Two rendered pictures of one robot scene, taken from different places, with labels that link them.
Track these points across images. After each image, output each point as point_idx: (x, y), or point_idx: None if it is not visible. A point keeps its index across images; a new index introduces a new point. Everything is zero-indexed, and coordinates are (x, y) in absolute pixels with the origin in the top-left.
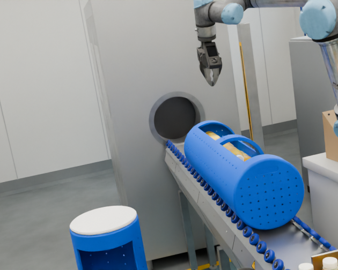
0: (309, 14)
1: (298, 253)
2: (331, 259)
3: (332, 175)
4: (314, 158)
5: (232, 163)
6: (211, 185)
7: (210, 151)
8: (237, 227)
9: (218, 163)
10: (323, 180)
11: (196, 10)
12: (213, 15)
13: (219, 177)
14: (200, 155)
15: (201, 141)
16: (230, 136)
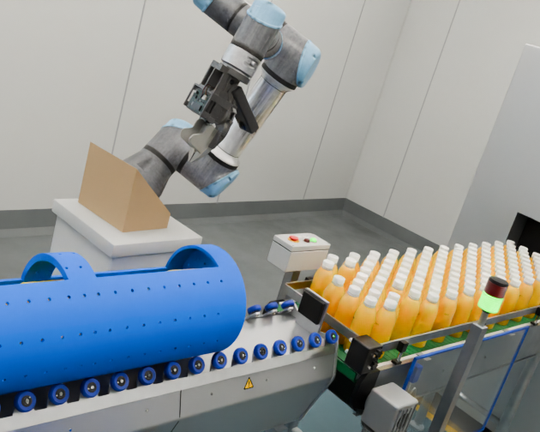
0: (316, 61)
1: (242, 338)
2: (353, 286)
3: (178, 244)
4: (123, 239)
5: (203, 280)
6: (120, 358)
7: (97, 300)
8: (201, 370)
9: (159, 301)
10: (147, 260)
11: (275, 33)
12: (278, 44)
13: (187, 316)
14: (54, 327)
15: (10, 306)
16: (75, 259)
